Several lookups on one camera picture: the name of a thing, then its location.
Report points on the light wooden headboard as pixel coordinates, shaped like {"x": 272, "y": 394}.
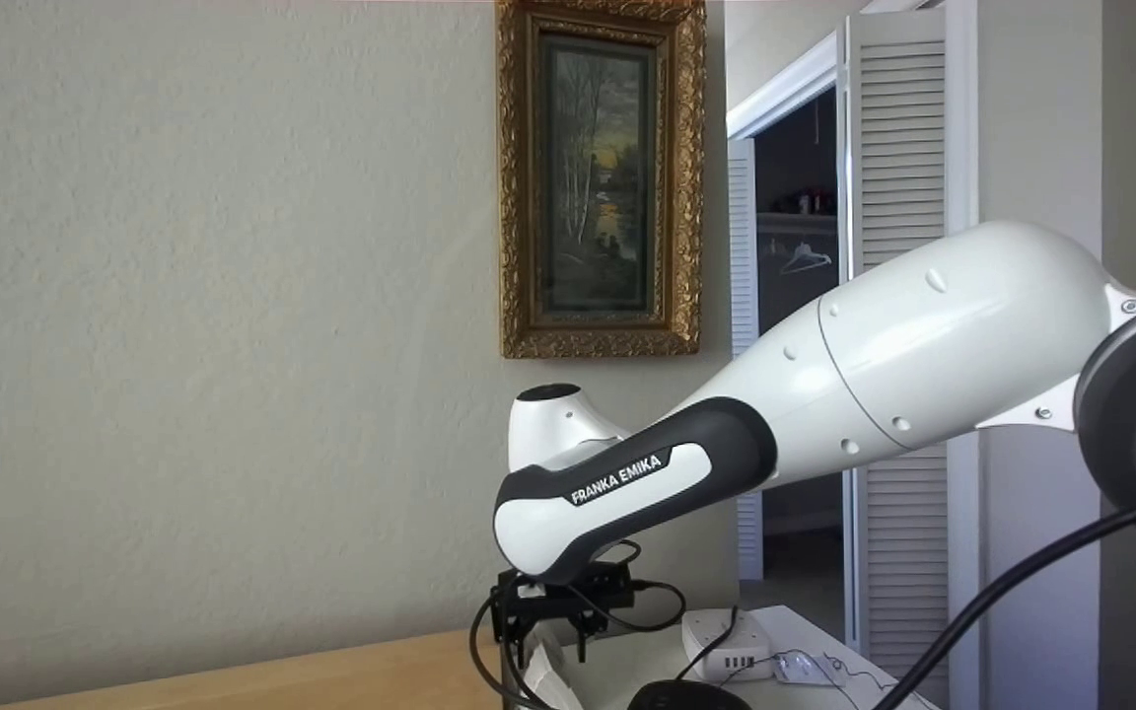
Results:
{"x": 334, "y": 675}

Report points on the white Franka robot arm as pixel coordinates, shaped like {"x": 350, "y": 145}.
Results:
{"x": 923, "y": 358}

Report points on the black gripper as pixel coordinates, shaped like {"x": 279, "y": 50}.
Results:
{"x": 568, "y": 593}

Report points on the white power strip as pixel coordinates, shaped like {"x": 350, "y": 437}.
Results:
{"x": 759, "y": 638}

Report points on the white door frame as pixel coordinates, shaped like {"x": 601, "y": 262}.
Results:
{"x": 744, "y": 237}

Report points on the white louvered door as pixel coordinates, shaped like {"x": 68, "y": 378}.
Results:
{"x": 905, "y": 104}

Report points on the gold framed painting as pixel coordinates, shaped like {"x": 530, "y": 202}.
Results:
{"x": 601, "y": 173}

